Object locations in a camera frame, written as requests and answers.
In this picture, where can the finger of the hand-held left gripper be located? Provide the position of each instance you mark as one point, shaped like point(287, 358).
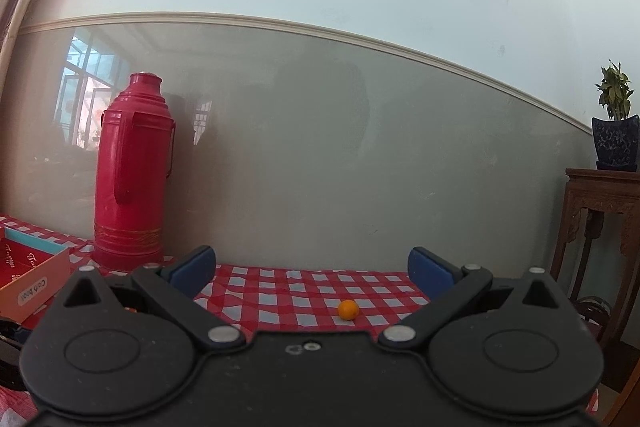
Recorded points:
point(10, 357)

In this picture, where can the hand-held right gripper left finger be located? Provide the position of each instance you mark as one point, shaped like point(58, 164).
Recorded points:
point(192, 271)

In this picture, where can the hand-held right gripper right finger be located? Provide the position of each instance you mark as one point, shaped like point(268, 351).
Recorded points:
point(429, 271)

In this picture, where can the orange cardboard box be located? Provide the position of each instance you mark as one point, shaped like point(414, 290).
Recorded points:
point(30, 294)

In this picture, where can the red white checkered tablecloth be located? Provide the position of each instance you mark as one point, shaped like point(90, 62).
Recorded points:
point(310, 292)

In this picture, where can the red thermos flask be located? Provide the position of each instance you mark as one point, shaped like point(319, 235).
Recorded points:
point(130, 167)

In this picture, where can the carved wooden side table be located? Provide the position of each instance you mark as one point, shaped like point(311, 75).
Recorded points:
point(600, 192)

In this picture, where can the potted plant in blue pot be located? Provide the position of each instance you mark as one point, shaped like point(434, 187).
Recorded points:
point(616, 139)

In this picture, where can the wooden chair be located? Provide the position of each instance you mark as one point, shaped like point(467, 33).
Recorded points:
point(622, 399)

